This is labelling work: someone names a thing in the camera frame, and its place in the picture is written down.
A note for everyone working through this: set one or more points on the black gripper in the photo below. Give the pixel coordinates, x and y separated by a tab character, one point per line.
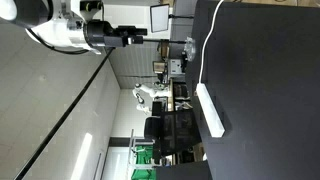
100	33

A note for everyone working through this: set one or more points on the white power strip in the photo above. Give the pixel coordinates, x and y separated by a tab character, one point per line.
210	111

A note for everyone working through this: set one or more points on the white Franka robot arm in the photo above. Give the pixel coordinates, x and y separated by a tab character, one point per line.
55	31

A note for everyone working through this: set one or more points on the black light stand pole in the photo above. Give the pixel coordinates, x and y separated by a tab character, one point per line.
163	41

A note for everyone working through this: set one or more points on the clear plastic container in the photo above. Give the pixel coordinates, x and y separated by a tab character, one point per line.
190	49

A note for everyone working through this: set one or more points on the black office chair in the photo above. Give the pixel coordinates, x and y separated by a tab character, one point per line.
152	128

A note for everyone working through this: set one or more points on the black mesh rack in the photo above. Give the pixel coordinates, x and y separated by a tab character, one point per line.
178	131

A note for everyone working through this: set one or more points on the green bins shelf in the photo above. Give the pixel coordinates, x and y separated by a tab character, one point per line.
141	160

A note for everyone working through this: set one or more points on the long ceiling light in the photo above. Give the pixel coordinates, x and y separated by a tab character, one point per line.
82	156

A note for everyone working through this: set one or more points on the black box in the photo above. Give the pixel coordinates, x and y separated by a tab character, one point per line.
183	170

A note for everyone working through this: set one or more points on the black ceiling rail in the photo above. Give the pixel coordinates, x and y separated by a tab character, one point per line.
63	116

